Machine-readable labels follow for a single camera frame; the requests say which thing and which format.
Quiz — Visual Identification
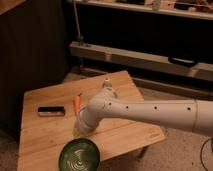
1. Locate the black cable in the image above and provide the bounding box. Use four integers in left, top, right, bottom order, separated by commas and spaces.
199, 137, 213, 171

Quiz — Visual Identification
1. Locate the black rectangular block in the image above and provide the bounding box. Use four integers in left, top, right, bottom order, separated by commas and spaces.
38, 106, 65, 117

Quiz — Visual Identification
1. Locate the black handle on shelf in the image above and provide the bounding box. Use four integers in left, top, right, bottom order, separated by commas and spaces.
168, 57, 199, 67

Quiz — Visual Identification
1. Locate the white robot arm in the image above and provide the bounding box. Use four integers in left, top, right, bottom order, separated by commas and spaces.
76, 87, 213, 137

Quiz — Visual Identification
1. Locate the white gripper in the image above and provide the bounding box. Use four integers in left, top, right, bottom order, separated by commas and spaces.
73, 114, 100, 137

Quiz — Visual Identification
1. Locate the green ceramic bowl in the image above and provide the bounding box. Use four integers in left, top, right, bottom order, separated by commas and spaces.
58, 138, 100, 171

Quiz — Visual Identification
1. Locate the orange carrot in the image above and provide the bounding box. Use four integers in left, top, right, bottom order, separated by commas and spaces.
73, 93, 81, 115

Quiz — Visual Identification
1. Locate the wooden table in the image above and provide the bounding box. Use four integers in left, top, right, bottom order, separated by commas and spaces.
18, 71, 165, 171

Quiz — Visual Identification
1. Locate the wooden shelf rack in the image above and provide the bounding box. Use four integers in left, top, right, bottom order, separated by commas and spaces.
69, 0, 213, 87

